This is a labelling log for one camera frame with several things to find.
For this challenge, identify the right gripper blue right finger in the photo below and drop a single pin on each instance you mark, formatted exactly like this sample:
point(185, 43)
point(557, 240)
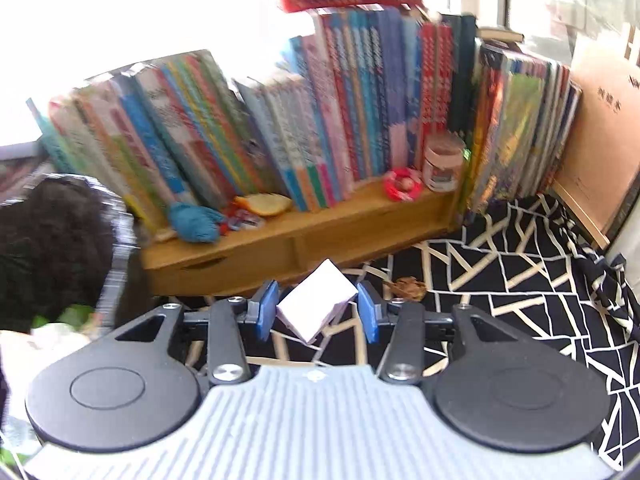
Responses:
point(372, 311)

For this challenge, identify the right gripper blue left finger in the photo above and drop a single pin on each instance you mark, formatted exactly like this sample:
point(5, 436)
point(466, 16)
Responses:
point(262, 309)

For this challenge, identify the small pink white packet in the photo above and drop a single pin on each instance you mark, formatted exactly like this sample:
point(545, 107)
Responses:
point(309, 307)

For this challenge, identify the black trash bag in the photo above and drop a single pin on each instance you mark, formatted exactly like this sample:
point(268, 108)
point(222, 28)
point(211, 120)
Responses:
point(69, 241)

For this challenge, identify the green clear snack bag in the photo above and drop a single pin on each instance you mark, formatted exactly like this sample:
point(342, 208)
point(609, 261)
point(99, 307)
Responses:
point(77, 316)

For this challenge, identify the torn white orange cardboard box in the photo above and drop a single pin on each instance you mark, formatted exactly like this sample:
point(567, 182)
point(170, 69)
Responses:
point(23, 357)

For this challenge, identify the row of upright books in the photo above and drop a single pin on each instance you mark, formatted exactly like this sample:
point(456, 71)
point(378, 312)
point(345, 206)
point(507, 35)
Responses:
point(353, 100)

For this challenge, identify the thin picture books row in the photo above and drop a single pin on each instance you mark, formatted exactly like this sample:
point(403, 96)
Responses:
point(525, 104)

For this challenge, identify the brown dried leaf scrap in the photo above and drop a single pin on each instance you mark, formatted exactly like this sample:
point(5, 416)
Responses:
point(408, 288)

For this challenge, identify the wooden desk shelf with drawers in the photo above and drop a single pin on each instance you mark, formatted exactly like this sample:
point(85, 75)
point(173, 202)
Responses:
point(288, 247)

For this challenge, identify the red white charm toy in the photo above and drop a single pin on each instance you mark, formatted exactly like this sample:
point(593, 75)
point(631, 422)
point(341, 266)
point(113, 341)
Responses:
point(239, 219)

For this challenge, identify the orange peel on shelf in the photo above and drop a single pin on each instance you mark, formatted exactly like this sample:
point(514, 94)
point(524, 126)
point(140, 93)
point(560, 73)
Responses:
point(265, 205)

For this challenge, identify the blue yarn ball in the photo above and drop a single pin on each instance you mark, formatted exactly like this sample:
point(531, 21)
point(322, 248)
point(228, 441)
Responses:
point(195, 224)

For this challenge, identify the red crochet flower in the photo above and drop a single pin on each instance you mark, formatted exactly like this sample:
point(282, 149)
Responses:
point(403, 185)

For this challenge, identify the black white patterned tablecloth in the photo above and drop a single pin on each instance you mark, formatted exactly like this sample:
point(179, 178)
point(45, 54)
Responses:
point(524, 264)

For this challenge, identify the small white plastic jar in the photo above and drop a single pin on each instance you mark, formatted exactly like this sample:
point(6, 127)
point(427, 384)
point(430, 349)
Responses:
point(443, 162)

